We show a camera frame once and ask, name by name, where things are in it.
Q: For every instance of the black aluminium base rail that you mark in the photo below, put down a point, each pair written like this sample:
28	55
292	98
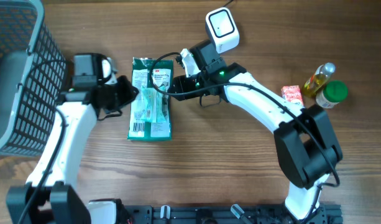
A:
272	213

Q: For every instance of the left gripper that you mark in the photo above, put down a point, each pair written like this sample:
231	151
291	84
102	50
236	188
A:
129	93

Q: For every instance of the light green tissue pack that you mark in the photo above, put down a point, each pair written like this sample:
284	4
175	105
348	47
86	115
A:
154	106

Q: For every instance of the green lid white jar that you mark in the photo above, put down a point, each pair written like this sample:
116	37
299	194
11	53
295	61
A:
333	93

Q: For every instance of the grey plastic mesh basket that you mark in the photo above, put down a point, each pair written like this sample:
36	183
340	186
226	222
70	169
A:
32	72

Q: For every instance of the green foil packet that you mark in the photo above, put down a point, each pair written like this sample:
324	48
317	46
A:
161	79

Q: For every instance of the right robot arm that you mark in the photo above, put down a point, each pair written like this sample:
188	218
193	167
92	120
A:
306	144

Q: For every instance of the small red white carton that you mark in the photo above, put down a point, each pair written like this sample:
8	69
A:
292	94

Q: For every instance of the white barcode scanner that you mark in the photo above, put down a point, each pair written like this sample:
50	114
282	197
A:
222	30

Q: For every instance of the yellow dish soap bottle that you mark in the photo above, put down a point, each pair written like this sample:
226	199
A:
318	79

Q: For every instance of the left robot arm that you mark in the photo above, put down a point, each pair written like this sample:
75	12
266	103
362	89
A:
49	194

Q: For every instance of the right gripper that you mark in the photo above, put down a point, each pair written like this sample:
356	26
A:
181	85

